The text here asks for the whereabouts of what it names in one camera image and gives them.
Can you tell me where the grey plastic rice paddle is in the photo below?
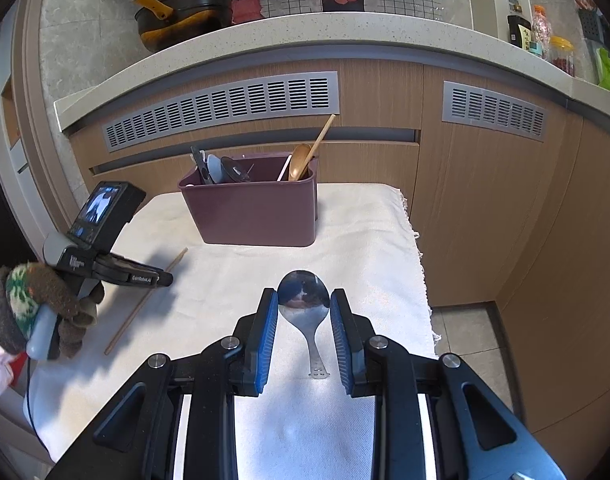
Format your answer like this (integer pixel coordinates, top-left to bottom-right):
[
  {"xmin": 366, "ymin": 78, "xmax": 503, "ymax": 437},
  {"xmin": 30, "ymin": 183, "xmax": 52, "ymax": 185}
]
[{"xmin": 206, "ymin": 154, "xmax": 226, "ymax": 184}]

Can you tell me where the yellow lid jar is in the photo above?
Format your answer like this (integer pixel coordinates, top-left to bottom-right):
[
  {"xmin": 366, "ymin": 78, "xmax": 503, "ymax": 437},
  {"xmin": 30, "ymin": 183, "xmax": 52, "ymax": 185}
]
[{"xmin": 548, "ymin": 36, "xmax": 575, "ymax": 77}]

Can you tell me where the smiley handle steel spoon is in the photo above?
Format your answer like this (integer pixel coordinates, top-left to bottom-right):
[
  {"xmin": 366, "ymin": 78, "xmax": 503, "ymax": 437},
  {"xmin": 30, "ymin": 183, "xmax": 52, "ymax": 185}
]
[{"xmin": 278, "ymin": 270, "xmax": 330, "ymax": 379}]

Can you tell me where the long grey vent grille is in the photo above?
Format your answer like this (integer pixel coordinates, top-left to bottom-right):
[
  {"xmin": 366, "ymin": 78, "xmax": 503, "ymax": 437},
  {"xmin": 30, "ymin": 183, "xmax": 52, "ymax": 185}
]
[{"xmin": 102, "ymin": 70, "xmax": 340, "ymax": 153}]

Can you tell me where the black and yellow pan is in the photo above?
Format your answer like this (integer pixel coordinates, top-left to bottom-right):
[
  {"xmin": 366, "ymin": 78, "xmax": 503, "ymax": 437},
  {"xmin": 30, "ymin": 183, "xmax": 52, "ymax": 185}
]
[{"xmin": 130, "ymin": 0, "xmax": 233, "ymax": 53}]

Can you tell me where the wooden rice spoon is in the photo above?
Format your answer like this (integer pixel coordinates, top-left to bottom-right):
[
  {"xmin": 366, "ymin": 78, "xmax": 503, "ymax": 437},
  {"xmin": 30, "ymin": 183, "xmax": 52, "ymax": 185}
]
[{"xmin": 288, "ymin": 144, "xmax": 311, "ymax": 181}]

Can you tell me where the maroon plastic utensil caddy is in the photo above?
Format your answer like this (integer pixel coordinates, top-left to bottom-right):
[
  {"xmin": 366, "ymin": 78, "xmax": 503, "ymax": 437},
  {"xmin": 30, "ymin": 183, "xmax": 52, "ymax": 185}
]
[{"xmin": 179, "ymin": 152, "xmax": 318, "ymax": 247}]

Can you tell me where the steel fork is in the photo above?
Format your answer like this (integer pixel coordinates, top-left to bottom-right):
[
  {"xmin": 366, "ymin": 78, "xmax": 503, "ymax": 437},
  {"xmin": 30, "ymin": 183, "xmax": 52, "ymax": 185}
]
[{"xmin": 191, "ymin": 145, "xmax": 212, "ymax": 184}]

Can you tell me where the wooden chopstick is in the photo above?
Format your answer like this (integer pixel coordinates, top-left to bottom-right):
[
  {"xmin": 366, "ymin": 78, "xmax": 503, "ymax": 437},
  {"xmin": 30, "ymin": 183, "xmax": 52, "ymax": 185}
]
[
  {"xmin": 304, "ymin": 114, "xmax": 336, "ymax": 169},
  {"xmin": 104, "ymin": 247, "xmax": 189, "ymax": 356}
]

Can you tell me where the short grey vent grille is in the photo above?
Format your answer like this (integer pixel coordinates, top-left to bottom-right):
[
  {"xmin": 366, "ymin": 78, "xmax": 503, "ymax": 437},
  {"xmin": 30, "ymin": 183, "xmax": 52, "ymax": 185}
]
[{"xmin": 442, "ymin": 80, "xmax": 547, "ymax": 142}]

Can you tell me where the camera with screen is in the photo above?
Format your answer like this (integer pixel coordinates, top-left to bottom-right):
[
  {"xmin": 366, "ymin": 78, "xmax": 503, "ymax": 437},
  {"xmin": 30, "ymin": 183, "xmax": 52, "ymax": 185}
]
[{"xmin": 66, "ymin": 181, "xmax": 146, "ymax": 252}]

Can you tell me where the cream table cloth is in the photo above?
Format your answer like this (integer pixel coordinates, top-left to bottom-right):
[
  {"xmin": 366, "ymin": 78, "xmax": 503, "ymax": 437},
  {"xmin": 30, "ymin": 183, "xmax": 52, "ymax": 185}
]
[{"xmin": 30, "ymin": 183, "xmax": 434, "ymax": 479}]

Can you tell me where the orange capped clear bottle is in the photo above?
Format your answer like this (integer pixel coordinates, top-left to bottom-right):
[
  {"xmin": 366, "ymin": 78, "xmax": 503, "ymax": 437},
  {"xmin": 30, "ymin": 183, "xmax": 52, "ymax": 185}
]
[{"xmin": 529, "ymin": 4, "xmax": 552, "ymax": 58}]

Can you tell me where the dark sauce bottle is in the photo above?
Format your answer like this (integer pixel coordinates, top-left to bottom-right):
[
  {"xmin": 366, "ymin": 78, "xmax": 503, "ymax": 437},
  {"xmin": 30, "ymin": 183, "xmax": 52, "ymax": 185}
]
[{"xmin": 508, "ymin": 3, "xmax": 532, "ymax": 50}]

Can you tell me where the black handled steel spoon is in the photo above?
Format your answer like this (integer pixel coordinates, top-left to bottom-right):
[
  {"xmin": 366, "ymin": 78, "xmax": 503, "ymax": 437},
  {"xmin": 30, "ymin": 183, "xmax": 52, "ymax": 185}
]
[{"xmin": 220, "ymin": 156, "xmax": 252, "ymax": 183}]

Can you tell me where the gloved left hand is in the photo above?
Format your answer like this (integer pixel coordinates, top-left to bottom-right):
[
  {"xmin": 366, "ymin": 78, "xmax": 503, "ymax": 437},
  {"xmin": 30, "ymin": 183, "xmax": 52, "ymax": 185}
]
[{"xmin": 0, "ymin": 262, "xmax": 104, "ymax": 359}]

